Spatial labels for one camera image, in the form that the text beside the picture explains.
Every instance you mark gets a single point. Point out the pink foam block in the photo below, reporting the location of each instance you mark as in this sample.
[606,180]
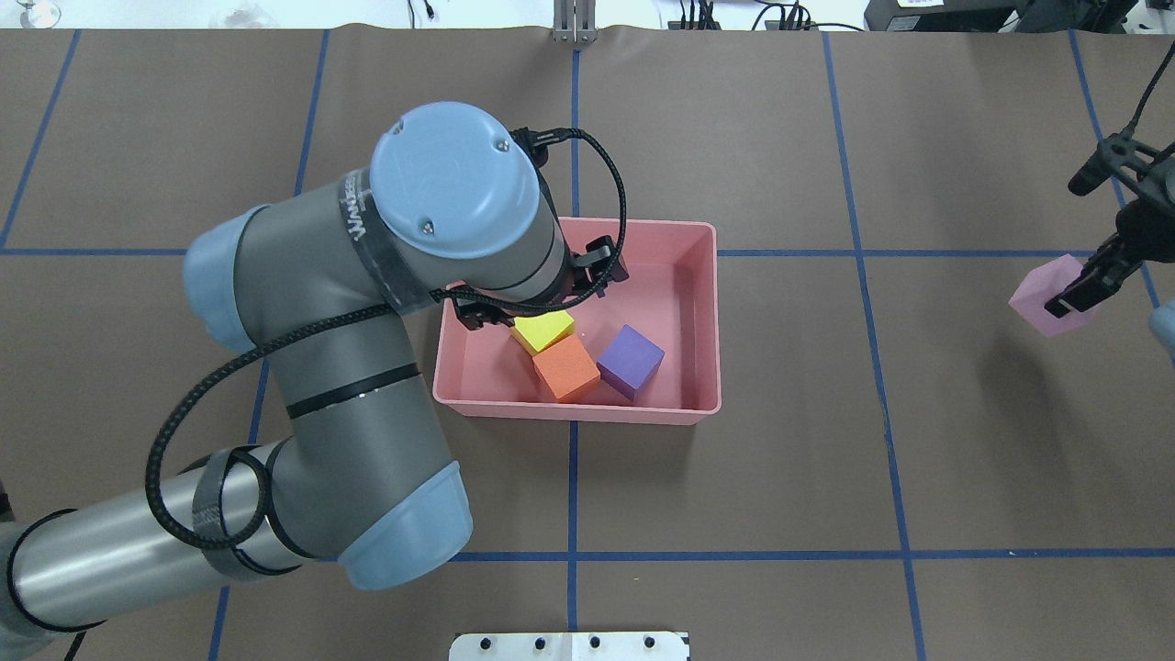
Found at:
[1044,282]

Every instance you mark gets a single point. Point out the orange foam block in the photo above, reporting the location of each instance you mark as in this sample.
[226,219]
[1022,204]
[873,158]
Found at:
[567,370]

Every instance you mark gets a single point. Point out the aluminium frame post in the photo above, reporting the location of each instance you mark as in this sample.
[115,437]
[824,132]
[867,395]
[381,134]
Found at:
[575,22]

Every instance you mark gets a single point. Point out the pink plastic bin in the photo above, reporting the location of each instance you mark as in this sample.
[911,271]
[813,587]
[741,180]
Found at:
[653,338]

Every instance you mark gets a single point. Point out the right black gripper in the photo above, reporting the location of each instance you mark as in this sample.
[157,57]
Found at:
[1141,236]

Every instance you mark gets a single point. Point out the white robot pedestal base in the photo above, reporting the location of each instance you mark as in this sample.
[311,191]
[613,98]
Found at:
[623,645]

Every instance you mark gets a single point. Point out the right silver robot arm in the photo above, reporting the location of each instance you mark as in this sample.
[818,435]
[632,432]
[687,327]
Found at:
[890,462]

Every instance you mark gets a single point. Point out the purple foam block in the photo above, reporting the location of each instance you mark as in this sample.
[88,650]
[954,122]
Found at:
[629,362]

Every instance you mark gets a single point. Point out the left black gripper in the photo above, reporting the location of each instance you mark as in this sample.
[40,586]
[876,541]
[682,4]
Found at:
[594,265]

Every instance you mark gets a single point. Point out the yellow foam block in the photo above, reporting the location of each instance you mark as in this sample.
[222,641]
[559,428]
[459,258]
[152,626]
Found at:
[536,334]

